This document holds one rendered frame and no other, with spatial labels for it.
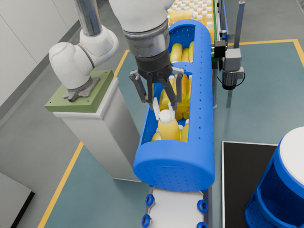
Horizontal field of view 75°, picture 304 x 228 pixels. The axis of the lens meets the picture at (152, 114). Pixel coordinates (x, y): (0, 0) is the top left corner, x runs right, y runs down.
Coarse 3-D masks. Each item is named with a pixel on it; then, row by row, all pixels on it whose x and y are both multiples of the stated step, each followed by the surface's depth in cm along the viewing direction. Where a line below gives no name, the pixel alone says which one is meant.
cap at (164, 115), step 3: (162, 111) 60; (165, 111) 60; (168, 111) 60; (159, 114) 60; (162, 114) 59; (165, 114) 59; (168, 114) 59; (159, 117) 60; (162, 117) 59; (165, 117) 58; (168, 117) 58; (162, 120) 59; (165, 120) 58; (168, 120) 59
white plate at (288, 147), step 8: (296, 128) 78; (288, 136) 76; (296, 136) 75; (280, 144) 75; (288, 144) 74; (296, 144) 73; (280, 152) 73; (288, 152) 72; (296, 152) 72; (288, 160) 70; (296, 160) 70; (288, 168) 69; (296, 168) 68; (296, 176) 66
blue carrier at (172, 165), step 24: (192, 24) 108; (168, 48) 128; (192, 72) 83; (192, 96) 75; (192, 120) 68; (144, 144) 67; (168, 144) 61; (192, 144) 62; (144, 168) 67; (168, 168) 64; (192, 168) 61
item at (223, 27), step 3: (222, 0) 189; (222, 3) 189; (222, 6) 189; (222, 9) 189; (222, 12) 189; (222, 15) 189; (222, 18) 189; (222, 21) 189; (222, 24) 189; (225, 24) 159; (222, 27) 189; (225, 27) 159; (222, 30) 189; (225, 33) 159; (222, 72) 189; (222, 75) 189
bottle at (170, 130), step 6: (174, 120) 61; (162, 126) 60; (168, 126) 60; (174, 126) 61; (162, 132) 62; (168, 132) 61; (174, 132) 62; (162, 138) 65; (168, 138) 63; (174, 138) 64
